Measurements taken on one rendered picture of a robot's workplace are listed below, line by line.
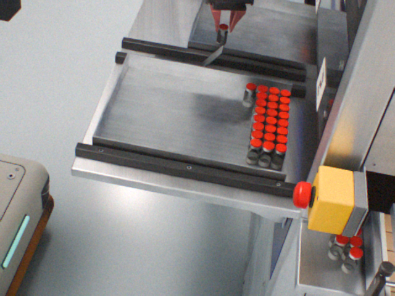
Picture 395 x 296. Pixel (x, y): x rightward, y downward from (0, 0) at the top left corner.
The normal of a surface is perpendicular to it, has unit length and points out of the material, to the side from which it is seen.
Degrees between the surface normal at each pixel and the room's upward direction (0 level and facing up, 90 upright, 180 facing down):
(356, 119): 90
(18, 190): 5
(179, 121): 0
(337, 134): 90
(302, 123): 0
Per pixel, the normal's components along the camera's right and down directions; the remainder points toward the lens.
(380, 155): -0.15, 0.67
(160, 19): 0.12, -0.72
